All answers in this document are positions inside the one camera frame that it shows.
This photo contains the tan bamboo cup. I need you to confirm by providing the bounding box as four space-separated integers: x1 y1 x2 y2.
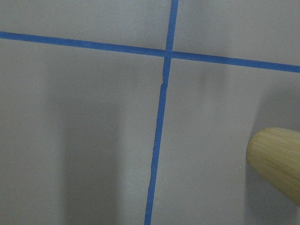
246 127 300 206

